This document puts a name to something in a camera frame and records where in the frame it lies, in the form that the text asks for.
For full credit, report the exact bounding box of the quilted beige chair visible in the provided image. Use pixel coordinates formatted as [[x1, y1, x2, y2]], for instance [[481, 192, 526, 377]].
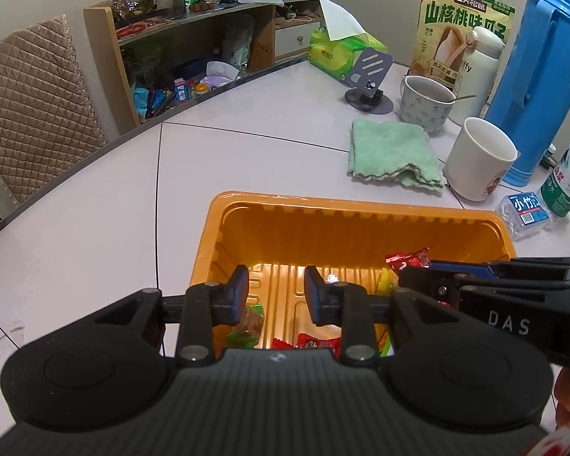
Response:
[[0, 14, 108, 207]]

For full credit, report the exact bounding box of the green tissue pack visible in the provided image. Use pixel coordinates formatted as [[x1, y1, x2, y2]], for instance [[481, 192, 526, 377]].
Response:
[[308, 0, 389, 81]]

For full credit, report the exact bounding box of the orange plastic tray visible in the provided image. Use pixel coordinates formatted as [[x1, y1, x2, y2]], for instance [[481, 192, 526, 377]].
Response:
[[190, 191, 518, 362]]

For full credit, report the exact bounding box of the blue thermos jug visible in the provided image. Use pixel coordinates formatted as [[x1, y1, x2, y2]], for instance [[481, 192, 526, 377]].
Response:
[[483, 0, 570, 188]]

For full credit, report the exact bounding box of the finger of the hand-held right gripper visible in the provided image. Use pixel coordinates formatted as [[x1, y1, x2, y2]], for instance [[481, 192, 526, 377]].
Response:
[[398, 266, 472, 308], [429, 255, 570, 283]]

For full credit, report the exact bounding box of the white cartoon mug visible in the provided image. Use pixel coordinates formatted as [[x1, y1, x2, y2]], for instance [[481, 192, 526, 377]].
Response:
[[444, 116, 519, 201]]

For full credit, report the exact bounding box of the patterned white mug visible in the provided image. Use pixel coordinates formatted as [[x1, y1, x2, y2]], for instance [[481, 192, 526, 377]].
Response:
[[398, 75, 457, 135]]

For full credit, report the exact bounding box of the large red snack packet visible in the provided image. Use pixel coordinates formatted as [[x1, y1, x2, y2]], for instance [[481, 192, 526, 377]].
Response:
[[385, 247, 432, 276]]

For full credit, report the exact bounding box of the brown snack clear packet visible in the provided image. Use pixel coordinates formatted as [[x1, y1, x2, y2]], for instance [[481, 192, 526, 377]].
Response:
[[237, 304, 266, 338]]

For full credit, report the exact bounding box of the wooden shelf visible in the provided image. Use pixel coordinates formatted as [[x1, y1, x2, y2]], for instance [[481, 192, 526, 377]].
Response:
[[83, 0, 328, 135]]

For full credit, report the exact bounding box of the green label water bottle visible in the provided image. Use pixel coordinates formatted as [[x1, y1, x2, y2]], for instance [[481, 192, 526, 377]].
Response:
[[539, 119, 570, 222]]

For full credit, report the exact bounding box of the clear mini tissue pack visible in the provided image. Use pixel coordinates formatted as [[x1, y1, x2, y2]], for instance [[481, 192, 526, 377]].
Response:
[[495, 192, 554, 242]]

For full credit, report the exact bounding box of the yellow candy packet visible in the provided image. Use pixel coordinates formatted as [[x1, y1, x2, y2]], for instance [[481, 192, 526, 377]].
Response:
[[376, 268, 400, 295]]

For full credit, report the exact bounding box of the red white clothing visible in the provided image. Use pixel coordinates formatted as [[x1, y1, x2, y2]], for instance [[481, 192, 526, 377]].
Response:
[[522, 425, 570, 456]]

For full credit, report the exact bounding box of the tall printed snack bag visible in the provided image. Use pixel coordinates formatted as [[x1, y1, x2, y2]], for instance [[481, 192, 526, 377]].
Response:
[[411, 0, 516, 89]]

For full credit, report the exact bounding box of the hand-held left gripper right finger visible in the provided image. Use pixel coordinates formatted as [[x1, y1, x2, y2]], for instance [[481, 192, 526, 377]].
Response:
[[304, 266, 459, 367]]

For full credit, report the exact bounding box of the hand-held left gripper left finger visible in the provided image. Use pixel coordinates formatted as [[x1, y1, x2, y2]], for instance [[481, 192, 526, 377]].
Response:
[[92, 264, 250, 367]]

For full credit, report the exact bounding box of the dark tin box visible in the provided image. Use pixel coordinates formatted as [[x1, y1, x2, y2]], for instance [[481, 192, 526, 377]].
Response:
[[156, 0, 187, 20]]

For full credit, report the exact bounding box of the white purple tissue pack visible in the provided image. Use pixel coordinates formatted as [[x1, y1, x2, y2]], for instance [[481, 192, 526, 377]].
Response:
[[204, 61, 241, 87]]

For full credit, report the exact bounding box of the grey phone stand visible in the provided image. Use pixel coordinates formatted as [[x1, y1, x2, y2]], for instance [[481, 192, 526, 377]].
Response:
[[344, 47, 396, 115]]

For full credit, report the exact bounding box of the green cloth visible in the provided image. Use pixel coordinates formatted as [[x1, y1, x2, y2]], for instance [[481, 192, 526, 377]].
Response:
[[347, 119, 448, 194]]

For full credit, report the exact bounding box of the red printed candy packet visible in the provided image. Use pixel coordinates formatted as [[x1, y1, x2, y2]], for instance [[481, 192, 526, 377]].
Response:
[[295, 332, 343, 357]]

